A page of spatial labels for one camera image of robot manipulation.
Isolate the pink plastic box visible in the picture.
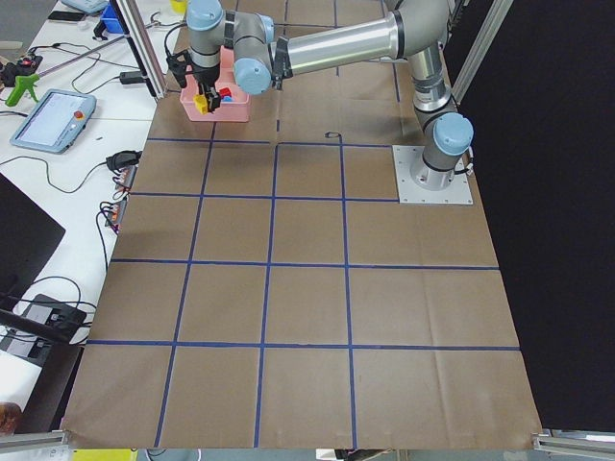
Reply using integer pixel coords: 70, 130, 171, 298
180, 47, 251, 122

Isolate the black monitor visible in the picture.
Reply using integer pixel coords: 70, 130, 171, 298
1, 175, 65, 309

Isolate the blue storage bin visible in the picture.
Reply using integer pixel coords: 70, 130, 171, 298
100, 4, 124, 35

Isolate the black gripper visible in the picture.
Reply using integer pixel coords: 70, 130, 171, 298
166, 49, 221, 113

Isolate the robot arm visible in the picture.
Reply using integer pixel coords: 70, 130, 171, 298
166, 1, 456, 147

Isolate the green handled reach grabber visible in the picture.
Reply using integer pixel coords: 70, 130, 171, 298
6, 35, 129, 107

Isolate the aluminium frame post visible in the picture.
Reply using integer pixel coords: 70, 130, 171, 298
110, 0, 166, 100

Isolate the teach pendant tablet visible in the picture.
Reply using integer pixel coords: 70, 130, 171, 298
10, 89, 97, 154

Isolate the black power adapter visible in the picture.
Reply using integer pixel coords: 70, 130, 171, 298
118, 71, 145, 85

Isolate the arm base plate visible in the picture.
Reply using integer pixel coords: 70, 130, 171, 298
392, 145, 474, 206

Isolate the yellow toy block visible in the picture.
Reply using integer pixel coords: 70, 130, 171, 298
193, 94, 206, 114

